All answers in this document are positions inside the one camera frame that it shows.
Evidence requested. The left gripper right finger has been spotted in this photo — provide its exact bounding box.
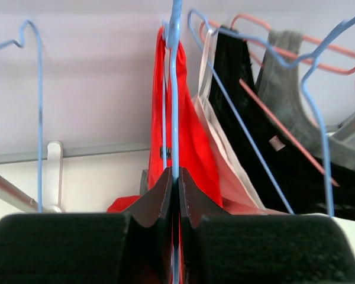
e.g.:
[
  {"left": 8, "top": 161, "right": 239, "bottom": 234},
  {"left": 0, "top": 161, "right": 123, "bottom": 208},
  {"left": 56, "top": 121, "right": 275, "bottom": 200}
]
[{"left": 178, "top": 167, "right": 225, "bottom": 260}]

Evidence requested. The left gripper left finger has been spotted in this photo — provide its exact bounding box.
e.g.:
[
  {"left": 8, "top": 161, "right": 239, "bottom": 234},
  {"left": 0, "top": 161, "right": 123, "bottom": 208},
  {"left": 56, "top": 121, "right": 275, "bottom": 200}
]
[{"left": 123, "top": 167, "right": 173, "bottom": 260}]

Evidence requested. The white tank top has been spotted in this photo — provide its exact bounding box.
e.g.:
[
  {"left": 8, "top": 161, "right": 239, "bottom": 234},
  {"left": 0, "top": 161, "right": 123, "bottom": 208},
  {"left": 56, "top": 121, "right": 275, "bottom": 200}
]
[{"left": 192, "top": 30, "right": 273, "bottom": 215}]

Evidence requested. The blue hanger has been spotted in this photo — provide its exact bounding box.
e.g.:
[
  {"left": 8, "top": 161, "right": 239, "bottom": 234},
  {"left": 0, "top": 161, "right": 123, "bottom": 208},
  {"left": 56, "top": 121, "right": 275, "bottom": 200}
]
[
  {"left": 0, "top": 20, "right": 44, "bottom": 213},
  {"left": 186, "top": 8, "right": 355, "bottom": 218},
  {"left": 163, "top": 0, "right": 183, "bottom": 283}
]

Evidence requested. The black tank top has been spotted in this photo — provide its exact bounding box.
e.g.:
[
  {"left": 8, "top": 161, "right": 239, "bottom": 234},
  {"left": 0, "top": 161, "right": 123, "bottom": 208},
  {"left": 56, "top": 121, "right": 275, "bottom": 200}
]
[{"left": 208, "top": 25, "right": 355, "bottom": 223}]

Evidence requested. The grey tank top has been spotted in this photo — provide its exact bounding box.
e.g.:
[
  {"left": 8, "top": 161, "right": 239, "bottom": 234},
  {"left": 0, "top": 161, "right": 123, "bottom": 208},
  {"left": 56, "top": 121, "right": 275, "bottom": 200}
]
[{"left": 254, "top": 29, "right": 355, "bottom": 175}]

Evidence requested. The white clothes rack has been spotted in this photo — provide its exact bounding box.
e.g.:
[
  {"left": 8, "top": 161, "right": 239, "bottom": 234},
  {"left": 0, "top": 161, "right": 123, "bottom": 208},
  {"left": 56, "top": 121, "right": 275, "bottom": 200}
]
[{"left": 0, "top": 141, "right": 149, "bottom": 217}]

